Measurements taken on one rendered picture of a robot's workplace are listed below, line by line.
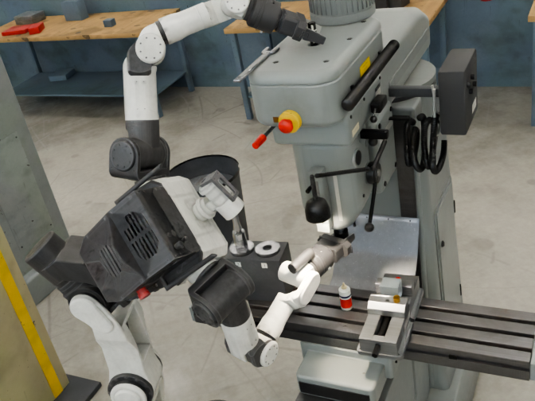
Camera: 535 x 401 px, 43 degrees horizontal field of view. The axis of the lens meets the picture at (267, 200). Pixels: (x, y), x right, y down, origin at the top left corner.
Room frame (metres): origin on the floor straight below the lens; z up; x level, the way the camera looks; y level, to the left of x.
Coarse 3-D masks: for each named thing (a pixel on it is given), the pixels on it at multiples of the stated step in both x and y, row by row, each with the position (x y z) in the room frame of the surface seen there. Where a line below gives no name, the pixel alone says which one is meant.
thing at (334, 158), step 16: (352, 144) 1.77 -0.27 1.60; (368, 144) 1.87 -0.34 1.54; (304, 160) 1.80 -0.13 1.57; (320, 160) 1.78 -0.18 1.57; (336, 160) 1.75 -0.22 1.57; (352, 160) 1.76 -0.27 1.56; (368, 160) 1.86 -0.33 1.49; (304, 176) 1.81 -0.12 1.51; (336, 176) 1.75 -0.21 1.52; (352, 176) 1.76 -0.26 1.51; (304, 192) 1.82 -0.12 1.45; (336, 192) 1.76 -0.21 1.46; (352, 192) 1.75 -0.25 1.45; (368, 192) 1.83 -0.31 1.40; (304, 208) 1.83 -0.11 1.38; (336, 208) 1.76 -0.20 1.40; (352, 208) 1.75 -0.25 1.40; (336, 224) 1.77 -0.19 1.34
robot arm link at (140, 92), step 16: (144, 48) 1.75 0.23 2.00; (160, 48) 1.75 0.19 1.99; (128, 64) 1.74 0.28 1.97; (144, 64) 1.74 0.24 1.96; (128, 80) 1.74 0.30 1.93; (144, 80) 1.74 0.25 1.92; (128, 96) 1.73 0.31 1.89; (144, 96) 1.72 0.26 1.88; (128, 112) 1.72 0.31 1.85; (144, 112) 1.71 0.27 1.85
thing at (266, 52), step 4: (268, 48) 1.88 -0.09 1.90; (276, 48) 1.86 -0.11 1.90; (264, 52) 1.85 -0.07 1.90; (268, 52) 1.84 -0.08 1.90; (272, 52) 1.84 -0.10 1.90; (260, 56) 1.81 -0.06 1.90; (264, 56) 1.81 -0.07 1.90; (256, 60) 1.79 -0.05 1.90; (260, 60) 1.78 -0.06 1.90; (252, 64) 1.76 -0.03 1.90; (256, 64) 1.76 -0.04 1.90; (248, 68) 1.74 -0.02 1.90; (252, 68) 1.73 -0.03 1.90; (244, 72) 1.71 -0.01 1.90; (248, 72) 1.71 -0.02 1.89; (240, 76) 1.69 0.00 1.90; (244, 76) 1.69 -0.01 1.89; (236, 80) 1.67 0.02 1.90; (240, 80) 1.67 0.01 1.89
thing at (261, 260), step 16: (272, 240) 2.08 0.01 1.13; (224, 256) 2.06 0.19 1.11; (240, 256) 2.04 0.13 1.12; (256, 256) 2.02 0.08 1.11; (272, 256) 2.00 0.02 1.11; (288, 256) 2.05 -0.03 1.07; (256, 272) 2.00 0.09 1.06; (272, 272) 1.98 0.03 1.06; (256, 288) 2.01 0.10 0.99; (272, 288) 1.98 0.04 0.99; (288, 288) 2.00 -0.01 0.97
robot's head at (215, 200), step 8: (208, 192) 1.55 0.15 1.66; (216, 192) 1.55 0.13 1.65; (232, 192) 1.57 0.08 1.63; (200, 200) 1.58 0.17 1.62; (208, 200) 1.59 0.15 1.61; (216, 200) 1.55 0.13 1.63; (224, 200) 1.55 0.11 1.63; (240, 200) 1.56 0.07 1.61; (200, 208) 1.56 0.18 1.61; (208, 208) 1.56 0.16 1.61; (216, 208) 1.55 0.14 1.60; (224, 208) 1.54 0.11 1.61; (232, 208) 1.54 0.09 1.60; (240, 208) 1.54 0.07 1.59; (208, 216) 1.55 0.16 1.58; (224, 216) 1.55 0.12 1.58; (232, 216) 1.53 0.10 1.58
